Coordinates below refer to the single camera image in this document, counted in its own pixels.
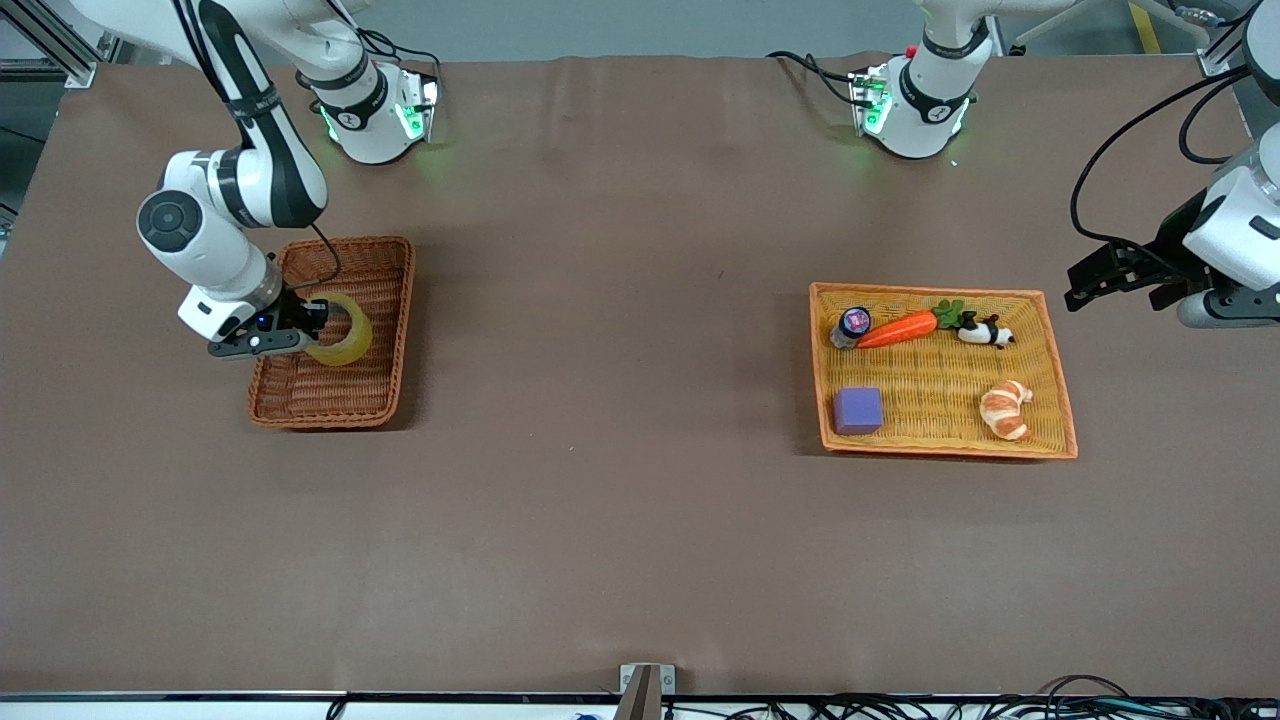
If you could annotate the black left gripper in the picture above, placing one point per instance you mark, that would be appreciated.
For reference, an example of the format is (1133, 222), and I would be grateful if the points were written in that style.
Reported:
(1167, 245)

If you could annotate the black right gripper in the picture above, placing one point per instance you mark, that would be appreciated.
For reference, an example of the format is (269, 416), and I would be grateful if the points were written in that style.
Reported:
(293, 312)

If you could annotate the clear yellowish tape roll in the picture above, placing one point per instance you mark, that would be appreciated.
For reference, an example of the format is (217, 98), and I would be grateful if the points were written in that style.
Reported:
(350, 345)

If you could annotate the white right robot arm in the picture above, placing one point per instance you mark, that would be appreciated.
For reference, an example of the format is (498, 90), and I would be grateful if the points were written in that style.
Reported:
(200, 240)

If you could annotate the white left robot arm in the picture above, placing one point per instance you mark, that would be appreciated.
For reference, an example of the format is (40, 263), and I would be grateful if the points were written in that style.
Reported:
(925, 100)

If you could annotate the brown wicker basket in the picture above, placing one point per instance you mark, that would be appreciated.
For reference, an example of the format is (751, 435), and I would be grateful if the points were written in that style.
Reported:
(345, 390)

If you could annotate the orange wicker basket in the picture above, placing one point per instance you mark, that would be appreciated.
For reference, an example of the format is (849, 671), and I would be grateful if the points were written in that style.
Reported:
(935, 380)

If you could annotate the black white panda toy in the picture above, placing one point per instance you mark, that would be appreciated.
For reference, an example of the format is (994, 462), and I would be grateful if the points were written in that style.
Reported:
(975, 330)

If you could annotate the toy croissant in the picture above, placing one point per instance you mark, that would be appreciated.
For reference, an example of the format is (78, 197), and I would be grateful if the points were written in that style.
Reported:
(1005, 410)

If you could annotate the orange toy carrot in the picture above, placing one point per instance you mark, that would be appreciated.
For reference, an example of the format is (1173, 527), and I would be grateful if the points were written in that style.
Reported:
(900, 327)

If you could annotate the small dark-capped bottle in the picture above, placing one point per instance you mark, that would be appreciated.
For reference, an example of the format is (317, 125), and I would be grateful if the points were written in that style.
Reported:
(853, 322)

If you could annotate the purple cube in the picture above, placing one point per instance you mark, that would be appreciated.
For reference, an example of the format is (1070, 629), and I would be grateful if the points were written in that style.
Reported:
(858, 411)

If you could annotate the brown table cover mat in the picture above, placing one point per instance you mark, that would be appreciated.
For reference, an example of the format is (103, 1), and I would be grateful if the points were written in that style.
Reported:
(620, 250)

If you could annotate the aluminium frame post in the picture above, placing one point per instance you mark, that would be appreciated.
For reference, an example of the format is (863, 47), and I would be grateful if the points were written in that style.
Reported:
(60, 55)
(1222, 60)

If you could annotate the white table edge rail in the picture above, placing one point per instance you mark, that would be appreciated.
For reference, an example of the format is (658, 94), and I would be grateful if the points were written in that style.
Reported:
(200, 706)

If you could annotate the metal mount bracket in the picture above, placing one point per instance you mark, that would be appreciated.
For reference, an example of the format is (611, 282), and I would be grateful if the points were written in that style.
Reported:
(645, 690)

